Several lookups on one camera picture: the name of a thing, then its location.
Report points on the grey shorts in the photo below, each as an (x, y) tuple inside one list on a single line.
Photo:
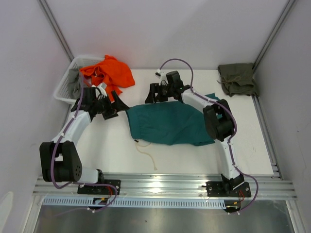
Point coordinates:
[(74, 83)]

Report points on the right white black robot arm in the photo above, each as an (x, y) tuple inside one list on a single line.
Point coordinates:
[(219, 121)]

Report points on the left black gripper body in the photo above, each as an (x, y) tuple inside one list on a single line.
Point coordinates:
[(104, 107)]

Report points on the white plastic basket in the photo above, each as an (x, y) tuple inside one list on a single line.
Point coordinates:
[(62, 92)]

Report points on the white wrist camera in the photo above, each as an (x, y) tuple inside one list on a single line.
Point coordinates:
[(159, 73), (103, 88)]

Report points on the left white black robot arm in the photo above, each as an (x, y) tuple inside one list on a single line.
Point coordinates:
[(60, 162)]

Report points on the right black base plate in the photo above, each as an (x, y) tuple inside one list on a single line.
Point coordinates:
[(219, 189)]

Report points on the aluminium table edge rail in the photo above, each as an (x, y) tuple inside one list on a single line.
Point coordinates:
[(173, 186)]

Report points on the teal green shorts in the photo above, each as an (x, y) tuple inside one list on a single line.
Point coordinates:
[(168, 123)]

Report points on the olive green folded shorts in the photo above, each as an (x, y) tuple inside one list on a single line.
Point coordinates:
[(237, 79)]

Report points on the orange shorts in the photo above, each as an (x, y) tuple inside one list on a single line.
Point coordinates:
[(110, 71)]

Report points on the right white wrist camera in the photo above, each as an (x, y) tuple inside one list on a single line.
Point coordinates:
[(159, 73)]

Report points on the aluminium corner post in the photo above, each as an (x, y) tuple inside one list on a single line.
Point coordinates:
[(289, 6), (55, 27)]

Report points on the white slotted cable duct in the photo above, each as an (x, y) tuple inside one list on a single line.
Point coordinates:
[(137, 202)]

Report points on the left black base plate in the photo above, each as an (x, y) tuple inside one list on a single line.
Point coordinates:
[(100, 190)]

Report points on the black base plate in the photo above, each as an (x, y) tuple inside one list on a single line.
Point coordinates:
[(219, 189), (100, 190)]

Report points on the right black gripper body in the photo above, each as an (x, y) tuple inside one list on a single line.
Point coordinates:
[(168, 90)]

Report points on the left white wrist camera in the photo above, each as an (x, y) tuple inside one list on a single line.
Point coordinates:
[(103, 88)]

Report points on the right aluminium corner post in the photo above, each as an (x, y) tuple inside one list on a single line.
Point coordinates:
[(289, 6)]

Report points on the left aluminium corner post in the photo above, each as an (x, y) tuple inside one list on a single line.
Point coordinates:
[(55, 27)]

